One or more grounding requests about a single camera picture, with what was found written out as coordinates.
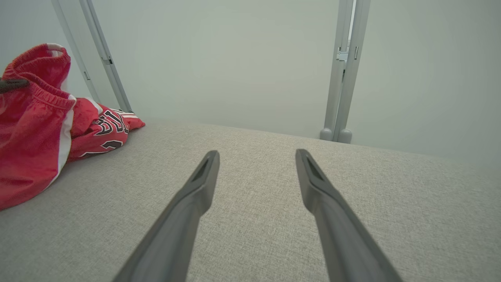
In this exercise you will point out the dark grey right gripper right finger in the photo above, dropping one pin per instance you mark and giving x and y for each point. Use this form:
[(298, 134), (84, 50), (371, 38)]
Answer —
[(344, 243)]

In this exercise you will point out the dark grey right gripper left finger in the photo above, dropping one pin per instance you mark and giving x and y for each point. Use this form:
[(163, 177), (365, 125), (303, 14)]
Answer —
[(176, 235)]

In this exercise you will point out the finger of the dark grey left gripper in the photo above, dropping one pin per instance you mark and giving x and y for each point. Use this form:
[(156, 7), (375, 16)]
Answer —
[(11, 85)]

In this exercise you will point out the red shorts with white stripe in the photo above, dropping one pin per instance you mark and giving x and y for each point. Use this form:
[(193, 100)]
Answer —
[(27, 141)]

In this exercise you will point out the red jersey with white sleeves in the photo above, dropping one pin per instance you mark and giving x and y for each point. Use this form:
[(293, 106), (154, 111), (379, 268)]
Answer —
[(101, 135)]

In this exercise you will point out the slanted grey partition frame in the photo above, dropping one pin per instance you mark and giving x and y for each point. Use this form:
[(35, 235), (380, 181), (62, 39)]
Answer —
[(106, 55)]

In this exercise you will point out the grey partition post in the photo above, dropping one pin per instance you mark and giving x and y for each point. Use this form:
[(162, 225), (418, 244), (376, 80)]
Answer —
[(350, 98), (332, 98)]

